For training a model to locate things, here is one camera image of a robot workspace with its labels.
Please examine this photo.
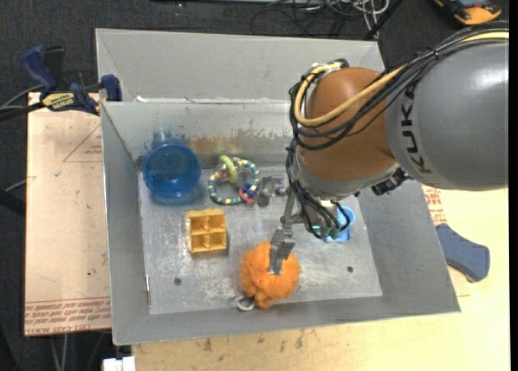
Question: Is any grey metal bin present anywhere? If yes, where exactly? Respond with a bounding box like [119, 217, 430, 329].
[95, 28, 462, 347]

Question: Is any orange mesh bath pouf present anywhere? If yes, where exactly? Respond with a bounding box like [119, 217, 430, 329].
[235, 240, 303, 313]

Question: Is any colourful ring rattle toy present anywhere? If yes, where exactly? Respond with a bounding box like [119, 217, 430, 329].
[206, 155, 261, 206]

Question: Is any blue plastic cup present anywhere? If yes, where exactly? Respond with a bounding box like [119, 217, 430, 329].
[142, 143, 202, 201]

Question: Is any brown cardboard board, red print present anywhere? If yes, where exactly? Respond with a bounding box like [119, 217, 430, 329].
[23, 92, 510, 337]

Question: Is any small grey metal object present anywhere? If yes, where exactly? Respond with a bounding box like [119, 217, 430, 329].
[257, 175, 289, 207]

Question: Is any yellow four-cell square block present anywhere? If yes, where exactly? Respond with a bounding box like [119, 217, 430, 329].
[184, 207, 230, 256]

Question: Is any small light blue cup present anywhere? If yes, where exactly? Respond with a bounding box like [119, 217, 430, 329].
[323, 204, 357, 244]

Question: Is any black cylinder on white bracket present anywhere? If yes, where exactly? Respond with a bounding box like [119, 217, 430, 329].
[370, 167, 411, 197]

